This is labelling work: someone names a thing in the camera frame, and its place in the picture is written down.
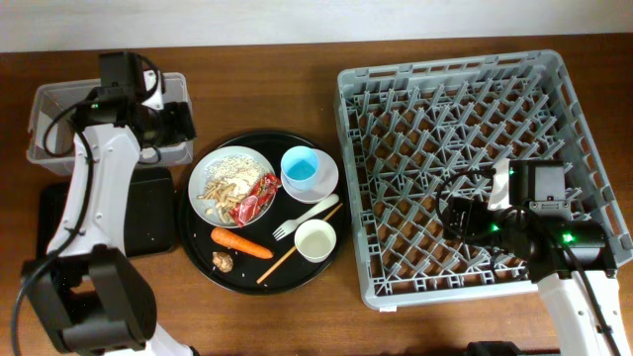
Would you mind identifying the red snack wrapper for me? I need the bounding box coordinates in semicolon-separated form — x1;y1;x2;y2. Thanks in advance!
229;173;281;227

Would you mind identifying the orange carrot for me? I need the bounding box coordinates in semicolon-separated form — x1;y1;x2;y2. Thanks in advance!
211;227;273;259

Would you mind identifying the light blue plastic cup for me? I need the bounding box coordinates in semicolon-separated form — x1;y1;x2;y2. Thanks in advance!
281;145;320;191

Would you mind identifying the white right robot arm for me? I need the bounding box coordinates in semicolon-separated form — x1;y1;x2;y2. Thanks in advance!
436;197;631;355

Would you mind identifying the black rectangular tray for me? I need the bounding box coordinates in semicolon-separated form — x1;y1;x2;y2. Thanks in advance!
36;168;177;258

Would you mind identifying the wooden chopstick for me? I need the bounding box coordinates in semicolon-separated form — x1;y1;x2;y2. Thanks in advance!
256;203;343;284

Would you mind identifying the grey dishwasher rack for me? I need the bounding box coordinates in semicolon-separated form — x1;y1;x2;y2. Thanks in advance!
334;49;632;311

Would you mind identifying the round black serving tray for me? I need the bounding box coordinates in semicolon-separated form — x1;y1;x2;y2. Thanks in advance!
176;130;351;297

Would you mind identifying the pale pink bowl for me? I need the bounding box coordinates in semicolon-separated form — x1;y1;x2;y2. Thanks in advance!
281;148;339;204

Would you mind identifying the white plastic fork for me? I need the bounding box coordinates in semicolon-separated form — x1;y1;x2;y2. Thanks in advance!
273;194;340;241

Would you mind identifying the clear plastic waste bin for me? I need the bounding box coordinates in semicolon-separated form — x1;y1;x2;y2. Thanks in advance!
26;72;193;176

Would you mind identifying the white paper cup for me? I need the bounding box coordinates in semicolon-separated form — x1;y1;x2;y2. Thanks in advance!
294;220;337;263

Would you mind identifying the brown ginger piece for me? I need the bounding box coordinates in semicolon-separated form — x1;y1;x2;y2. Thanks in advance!
212;252;233;273

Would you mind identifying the grey plate with food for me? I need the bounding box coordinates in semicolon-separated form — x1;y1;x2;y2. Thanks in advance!
187;145;274;228

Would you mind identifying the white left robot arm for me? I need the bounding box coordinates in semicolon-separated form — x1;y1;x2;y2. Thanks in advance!
17;81;197;355

